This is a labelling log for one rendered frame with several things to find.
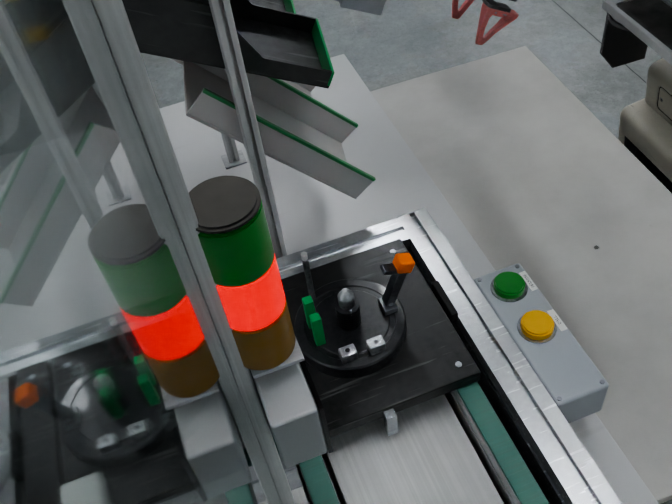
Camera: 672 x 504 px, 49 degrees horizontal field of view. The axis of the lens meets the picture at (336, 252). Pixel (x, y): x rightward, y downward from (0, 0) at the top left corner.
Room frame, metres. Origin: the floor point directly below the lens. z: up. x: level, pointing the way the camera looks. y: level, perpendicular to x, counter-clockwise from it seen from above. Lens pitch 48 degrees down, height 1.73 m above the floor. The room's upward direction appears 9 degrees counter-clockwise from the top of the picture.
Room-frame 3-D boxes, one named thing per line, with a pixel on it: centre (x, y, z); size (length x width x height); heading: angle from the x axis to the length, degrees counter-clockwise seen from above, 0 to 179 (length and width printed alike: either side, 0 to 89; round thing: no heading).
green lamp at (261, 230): (0.34, 0.07, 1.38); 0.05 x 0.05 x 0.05
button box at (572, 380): (0.52, -0.23, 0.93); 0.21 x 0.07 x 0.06; 14
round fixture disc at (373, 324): (0.55, 0.00, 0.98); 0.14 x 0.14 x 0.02
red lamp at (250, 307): (0.34, 0.07, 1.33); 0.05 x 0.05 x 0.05
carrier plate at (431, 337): (0.55, 0.00, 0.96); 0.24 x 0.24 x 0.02; 14
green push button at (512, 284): (0.59, -0.22, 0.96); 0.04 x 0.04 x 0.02
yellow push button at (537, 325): (0.52, -0.23, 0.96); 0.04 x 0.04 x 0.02
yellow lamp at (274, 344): (0.34, 0.07, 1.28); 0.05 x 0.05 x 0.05
